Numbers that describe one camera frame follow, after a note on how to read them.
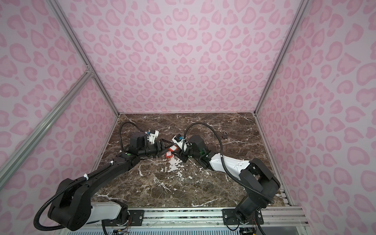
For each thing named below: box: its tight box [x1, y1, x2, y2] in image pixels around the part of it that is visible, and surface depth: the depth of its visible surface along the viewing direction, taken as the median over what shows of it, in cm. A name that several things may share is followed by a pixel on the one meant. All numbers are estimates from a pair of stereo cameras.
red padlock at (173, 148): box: [168, 144, 179, 153], surface depth 82 cm
